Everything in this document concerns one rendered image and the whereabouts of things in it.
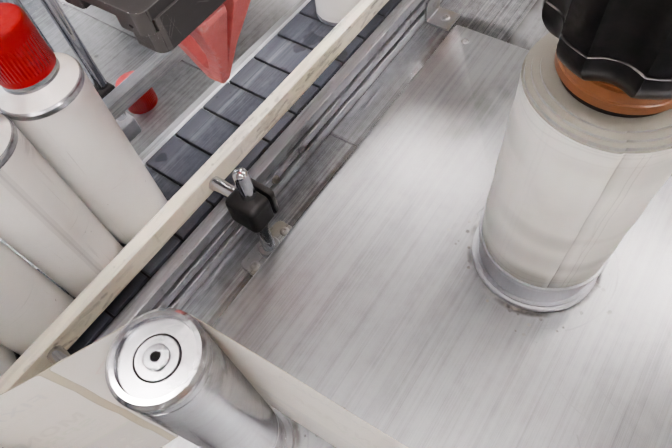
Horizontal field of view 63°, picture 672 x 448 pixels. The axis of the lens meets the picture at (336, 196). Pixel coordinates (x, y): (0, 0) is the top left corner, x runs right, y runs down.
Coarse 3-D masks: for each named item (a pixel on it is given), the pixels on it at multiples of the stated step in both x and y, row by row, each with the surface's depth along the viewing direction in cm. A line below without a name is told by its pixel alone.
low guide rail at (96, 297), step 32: (384, 0) 55; (352, 32) 52; (320, 64) 50; (288, 96) 48; (256, 128) 46; (224, 160) 44; (192, 192) 43; (160, 224) 41; (128, 256) 40; (96, 288) 39; (64, 320) 38; (32, 352) 37; (0, 384) 36
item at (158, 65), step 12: (180, 48) 45; (156, 60) 44; (168, 60) 45; (180, 60) 46; (144, 72) 43; (156, 72) 44; (120, 84) 43; (132, 84) 43; (144, 84) 44; (108, 96) 42; (120, 96) 42; (132, 96) 43; (108, 108) 42; (120, 108) 43
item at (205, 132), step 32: (288, 32) 57; (320, 32) 56; (256, 64) 55; (288, 64) 54; (224, 96) 53; (256, 96) 52; (192, 128) 51; (224, 128) 50; (160, 160) 49; (192, 160) 49; (256, 160) 49; (192, 224) 45; (160, 256) 44; (128, 288) 42; (96, 320) 41
